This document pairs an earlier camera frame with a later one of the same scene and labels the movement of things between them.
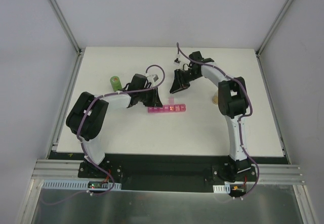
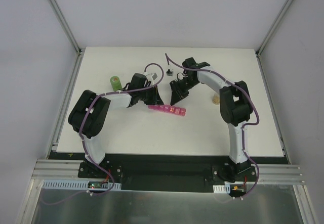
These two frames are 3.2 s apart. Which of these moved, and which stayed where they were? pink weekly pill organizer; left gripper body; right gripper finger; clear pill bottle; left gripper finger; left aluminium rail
Moved: pink weekly pill organizer; right gripper finger
Stayed: left gripper finger; left gripper body; left aluminium rail; clear pill bottle
